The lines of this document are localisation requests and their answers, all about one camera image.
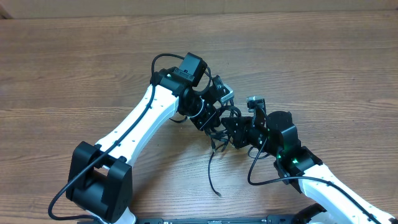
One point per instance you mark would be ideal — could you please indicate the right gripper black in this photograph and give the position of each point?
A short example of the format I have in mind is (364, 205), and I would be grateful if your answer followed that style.
(240, 132)

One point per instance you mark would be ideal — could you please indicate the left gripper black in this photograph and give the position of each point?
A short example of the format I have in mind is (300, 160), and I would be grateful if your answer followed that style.
(208, 123)

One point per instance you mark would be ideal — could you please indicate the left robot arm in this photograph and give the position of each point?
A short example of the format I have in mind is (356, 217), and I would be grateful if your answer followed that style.
(100, 176)

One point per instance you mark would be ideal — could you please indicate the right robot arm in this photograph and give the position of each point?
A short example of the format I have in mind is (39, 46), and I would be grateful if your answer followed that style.
(276, 135)

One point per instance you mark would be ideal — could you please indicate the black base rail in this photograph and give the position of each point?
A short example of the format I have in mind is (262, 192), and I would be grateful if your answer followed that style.
(270, 219)

